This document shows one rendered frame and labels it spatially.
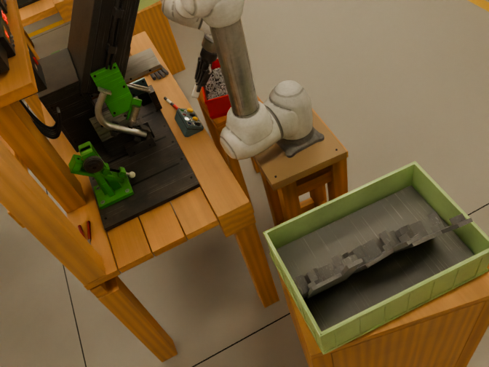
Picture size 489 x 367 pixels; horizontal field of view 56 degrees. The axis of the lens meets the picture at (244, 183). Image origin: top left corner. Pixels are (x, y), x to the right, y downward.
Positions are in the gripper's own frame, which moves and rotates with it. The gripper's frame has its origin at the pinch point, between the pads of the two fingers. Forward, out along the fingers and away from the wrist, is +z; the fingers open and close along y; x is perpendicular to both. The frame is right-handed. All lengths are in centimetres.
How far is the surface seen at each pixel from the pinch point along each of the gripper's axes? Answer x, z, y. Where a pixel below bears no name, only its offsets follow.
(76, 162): 54, 22, -27
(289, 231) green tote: -8, 7, -82
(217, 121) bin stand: -16.0, 15.4, -0.5
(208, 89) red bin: -14.4, 6.8, 14.9
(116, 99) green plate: 34.3, 9.6, 1.5
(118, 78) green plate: 35.0, 0.6, 3.6
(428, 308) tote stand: -37, 2, -125
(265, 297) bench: -43, 81, -61
